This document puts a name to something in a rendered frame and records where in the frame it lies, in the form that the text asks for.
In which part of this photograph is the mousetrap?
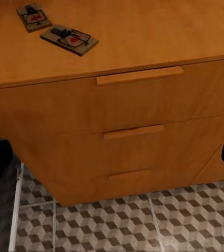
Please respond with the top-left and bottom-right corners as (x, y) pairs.
(17, 3), (53, 33)
(40, 24), (99, 56)

